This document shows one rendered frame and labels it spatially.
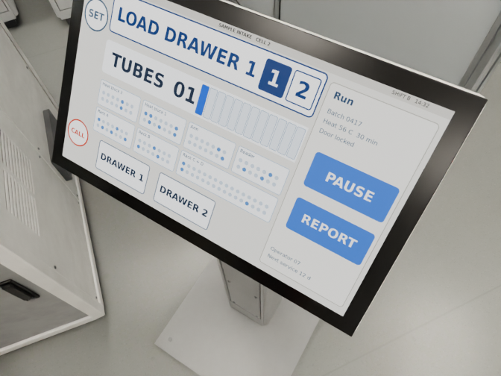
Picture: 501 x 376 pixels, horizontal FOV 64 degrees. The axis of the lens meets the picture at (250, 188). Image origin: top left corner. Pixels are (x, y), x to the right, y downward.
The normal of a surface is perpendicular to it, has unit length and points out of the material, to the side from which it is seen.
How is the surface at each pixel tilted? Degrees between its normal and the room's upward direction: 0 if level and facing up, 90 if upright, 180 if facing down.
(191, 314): 5
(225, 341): 3
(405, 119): 50
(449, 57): 90
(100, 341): 0
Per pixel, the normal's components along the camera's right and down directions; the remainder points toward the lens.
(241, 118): -0.41, 0.25
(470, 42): -0.91, 0.36
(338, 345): -0.03, -0.50
